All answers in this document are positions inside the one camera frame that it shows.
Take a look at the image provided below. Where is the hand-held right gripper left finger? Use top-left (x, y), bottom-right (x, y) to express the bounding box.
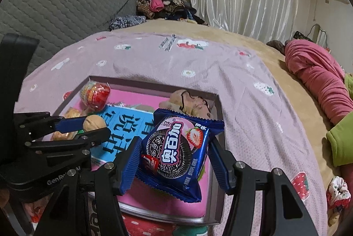
top-left (33, 137), bottom-right (142, 236)

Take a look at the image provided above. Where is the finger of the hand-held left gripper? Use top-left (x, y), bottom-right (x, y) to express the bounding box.
top-left (26, 127), bottom-right (111, 168)
top-left (14, 111), bottom-right (89, 140)

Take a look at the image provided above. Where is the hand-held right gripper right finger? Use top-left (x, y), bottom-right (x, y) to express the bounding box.
top-left (208, 137), bottom-right (317, 236)

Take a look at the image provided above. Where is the yellow cake packet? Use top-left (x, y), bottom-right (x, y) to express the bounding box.
top-left (64, 107), bottom-right (89, 118)

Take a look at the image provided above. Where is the clear rice cracker packet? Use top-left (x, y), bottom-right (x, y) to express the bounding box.
top-left (51, 130), bottom-right (78, 142)

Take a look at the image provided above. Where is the walnut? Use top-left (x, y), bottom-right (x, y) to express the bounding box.
top-left (83, 114), bottom-right (107, 132)

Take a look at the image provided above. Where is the blue cookie packet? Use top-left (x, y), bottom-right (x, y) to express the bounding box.
top-left (135, 108), bottom-right (225, 203)

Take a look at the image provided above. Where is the shallow grey box pink inside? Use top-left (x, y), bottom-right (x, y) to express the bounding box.
top-left (50, 75), bottom-right (224, 225)

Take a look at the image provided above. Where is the red wrapped lollipop candy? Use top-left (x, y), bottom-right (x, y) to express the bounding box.
top-left (79, 81), bottom-right (111, 111)

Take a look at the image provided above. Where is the brown chocolate drizzled puff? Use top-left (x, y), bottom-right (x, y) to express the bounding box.
top-left (158, 89), bottom-right (214, 118)

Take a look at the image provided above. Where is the pink strawberry printed blanket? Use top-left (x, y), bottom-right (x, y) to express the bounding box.
top-left (14, 30), bottom-right (329, 236)

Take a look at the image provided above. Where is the beige bed sheet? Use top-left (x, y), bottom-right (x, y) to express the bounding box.
top-left (132, 19), bottom-right (353, 198)

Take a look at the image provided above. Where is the grey quilted headboard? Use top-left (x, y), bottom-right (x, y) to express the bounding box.
top-left (0, 0), bottom-right (138, 77)

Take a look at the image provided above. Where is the blue floral cloth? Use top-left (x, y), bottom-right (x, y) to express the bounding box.
top-left (108, 15), bottom-right (146, 32)

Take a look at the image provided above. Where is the green cloth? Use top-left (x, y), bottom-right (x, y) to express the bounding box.
top-left (326, 73), bottom-right (353, 167)

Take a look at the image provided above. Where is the brown cloth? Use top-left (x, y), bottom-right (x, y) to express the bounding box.
top-left (266, 40), bottom-right (286, 55)

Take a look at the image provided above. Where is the pink quilt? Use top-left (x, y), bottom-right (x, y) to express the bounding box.
top-left (284, 40), bottom-right (353, 126)

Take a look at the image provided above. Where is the pile of clothes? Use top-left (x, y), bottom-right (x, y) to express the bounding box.
top-left (135, 0), bottom-right (208, 25)

